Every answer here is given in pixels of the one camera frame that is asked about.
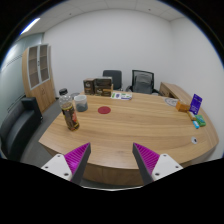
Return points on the small blue box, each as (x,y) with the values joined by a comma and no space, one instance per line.
(196,124)

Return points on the white mug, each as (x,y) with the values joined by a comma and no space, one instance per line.
(81,104)

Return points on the small white round gadget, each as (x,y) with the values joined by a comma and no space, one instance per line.
(194,140)

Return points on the black padded office chair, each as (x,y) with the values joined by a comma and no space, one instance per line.
(112,77)

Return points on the long ceiling light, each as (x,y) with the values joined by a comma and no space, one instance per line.
(30,26)

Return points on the wooden side desk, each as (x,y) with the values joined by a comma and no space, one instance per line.
(171,90)

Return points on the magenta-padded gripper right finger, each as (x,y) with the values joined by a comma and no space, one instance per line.
(165,165)

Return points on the round grey disc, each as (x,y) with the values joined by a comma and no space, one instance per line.
(170,101)

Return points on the small brown carton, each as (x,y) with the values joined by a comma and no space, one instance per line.
(104,91)

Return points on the grey mesh office chair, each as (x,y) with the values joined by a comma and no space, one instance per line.
(142,82)

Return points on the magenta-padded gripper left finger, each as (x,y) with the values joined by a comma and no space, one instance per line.
(58,165)

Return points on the flat round red coaster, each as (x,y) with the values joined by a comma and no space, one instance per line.
(104,110)

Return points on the orange box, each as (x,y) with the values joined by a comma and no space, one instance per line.
(182,106)

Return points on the white green printed leaflet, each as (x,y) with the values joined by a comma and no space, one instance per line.
(121,96)

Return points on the black leather sofa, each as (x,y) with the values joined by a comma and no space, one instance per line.
(15,130)

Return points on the clear black-capped drink bottle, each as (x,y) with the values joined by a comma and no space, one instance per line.
(70,116)

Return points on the green flat box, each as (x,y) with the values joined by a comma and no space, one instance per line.
(200,120)

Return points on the small yellow box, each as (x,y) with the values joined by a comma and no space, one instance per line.
(191,115)

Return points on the tall brown carton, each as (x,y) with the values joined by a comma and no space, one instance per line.
(88,86)

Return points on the wooden shelf cabinet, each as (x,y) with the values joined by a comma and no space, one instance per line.
(38,76)

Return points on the purple standing card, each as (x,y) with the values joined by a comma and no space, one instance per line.
(195,104)

